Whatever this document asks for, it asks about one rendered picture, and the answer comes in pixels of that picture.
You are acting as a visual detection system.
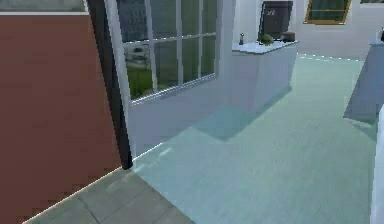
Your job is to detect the white kitchen counter cabinet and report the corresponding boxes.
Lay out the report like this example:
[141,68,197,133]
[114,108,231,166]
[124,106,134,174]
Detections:
[229,39,300,114]

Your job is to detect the white framed window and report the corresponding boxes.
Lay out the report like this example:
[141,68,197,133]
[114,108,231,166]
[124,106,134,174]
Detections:
[105,0,224,105]

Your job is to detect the dark round pot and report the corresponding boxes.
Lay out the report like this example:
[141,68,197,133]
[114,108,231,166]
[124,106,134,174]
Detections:
[281,31,297,43]

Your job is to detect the black chalkboard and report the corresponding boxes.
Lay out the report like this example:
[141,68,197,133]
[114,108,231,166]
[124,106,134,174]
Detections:
[257,0,294,42]

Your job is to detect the gold framed picture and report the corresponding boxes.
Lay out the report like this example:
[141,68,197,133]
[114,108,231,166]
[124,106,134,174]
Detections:
[303,0,353,26]

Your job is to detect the black door frame post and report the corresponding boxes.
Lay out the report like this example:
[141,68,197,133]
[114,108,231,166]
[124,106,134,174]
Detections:
[86,0,134,170]

